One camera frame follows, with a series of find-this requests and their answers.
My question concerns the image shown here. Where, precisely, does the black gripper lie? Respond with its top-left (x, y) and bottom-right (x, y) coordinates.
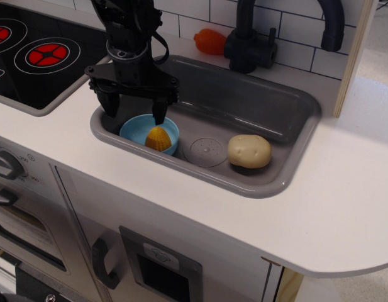
top-left (85, 42), bottom-right (179, 124)

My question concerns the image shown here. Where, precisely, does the yellow toy corn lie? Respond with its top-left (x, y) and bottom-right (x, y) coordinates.
top-left (145, 126), bottom-right (172, 151)

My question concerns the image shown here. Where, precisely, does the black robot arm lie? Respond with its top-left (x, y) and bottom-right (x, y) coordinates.
top-left (85, 1), bottom-right (179, 125)

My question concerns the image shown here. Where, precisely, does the light blue bowl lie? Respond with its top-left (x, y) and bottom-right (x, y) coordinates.
top-left (119, 114), bottom-right (179, 155)

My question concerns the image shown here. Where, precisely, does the grey plastic sink basin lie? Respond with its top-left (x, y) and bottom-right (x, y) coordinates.
top-left (91, 55), bottom-right (321, 198)

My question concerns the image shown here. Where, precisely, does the orange toy carrot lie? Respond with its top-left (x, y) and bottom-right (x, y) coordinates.
top-left (193, 28), bottom-right (226, 55)

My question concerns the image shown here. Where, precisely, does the black toy stovetop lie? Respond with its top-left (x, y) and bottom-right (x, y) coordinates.
top-left (0, 3), bottom-right (108, 116)

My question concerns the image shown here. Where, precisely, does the dark grey toy faucet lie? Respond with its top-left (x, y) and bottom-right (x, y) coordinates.
top-left (224, 0), bottom-right (345, 74)

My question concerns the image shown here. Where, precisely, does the beige toy potato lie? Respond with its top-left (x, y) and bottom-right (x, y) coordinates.
top-left (228, 135), bottom-right (272, 169)

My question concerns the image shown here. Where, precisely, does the grey oven knob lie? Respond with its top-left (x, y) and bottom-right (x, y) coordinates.
top-left (0, 151), bottom-right (25, 180)

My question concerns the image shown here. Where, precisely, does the grey dispenser panel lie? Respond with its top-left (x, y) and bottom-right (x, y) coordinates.
top-left (119, 226), bottom-right (204, 302)

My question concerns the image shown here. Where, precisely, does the wooden side panel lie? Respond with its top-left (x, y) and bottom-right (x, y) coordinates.
top-left (332, 0), bottom-right (378, 118)

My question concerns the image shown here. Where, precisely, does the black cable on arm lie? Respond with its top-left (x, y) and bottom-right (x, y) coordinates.
top-left (152, 31), bottom-right (170, 64)

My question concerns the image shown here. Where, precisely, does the grey oven door handle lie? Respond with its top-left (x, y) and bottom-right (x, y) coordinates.
top-left (0, 189), bottom-right (18, 206)

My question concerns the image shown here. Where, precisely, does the dark grey cabinet door handle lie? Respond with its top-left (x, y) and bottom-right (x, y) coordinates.
top-left (91, 238), bottom-right (120, 290)

